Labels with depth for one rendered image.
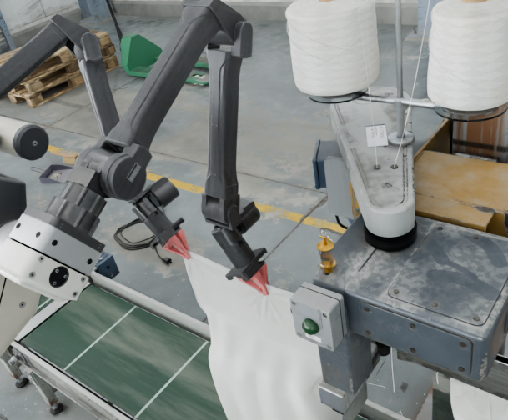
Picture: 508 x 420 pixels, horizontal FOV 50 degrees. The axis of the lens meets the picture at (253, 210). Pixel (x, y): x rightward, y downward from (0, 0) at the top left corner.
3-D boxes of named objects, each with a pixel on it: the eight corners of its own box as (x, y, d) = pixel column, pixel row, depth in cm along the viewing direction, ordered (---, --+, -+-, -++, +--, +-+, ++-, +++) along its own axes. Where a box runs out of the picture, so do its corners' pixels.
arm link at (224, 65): (196, 18, 110) (238, 21, 104) (214, 19, 114) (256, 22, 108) (193, 217, 125) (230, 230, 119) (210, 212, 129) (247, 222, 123)
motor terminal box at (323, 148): (315, 199, 136) (309, 158, 129) (319, 177, 144) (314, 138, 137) (348, 198, 133) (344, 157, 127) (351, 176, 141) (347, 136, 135)
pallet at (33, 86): (-9, 87, 621) (-15, 75, 613) (75, 49, 694) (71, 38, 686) (32, 95, 573) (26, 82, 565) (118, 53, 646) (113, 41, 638)
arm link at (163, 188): (115, 187, 149) (122, 185, 141) (147, 162, 153) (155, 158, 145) (143, 222, 152) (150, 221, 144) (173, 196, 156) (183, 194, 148)
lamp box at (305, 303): (295, 336, 93) (289, 297, 88) (309, 318, 96) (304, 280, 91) (334, 352, 89) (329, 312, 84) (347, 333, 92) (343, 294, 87)
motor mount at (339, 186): (326, 217, 135) (319, 160, 126) (339, 202, 139) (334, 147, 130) (439, 247, 119) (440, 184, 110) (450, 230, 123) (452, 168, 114)
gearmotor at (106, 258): (62, 272, 283) (52, 251, 275) (85, 256, 292) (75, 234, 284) (98, 291, 266) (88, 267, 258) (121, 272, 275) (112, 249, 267)
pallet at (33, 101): (-4, 99, 630) (-10, 87, 622) (79, 60, 700) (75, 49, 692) (34, 108, 580) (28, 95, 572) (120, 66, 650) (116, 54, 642)
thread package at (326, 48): (279, 97, 108) (265, 9, 98) (323, 66, 118) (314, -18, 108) (354, 107, 98) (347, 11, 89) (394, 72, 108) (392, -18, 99)
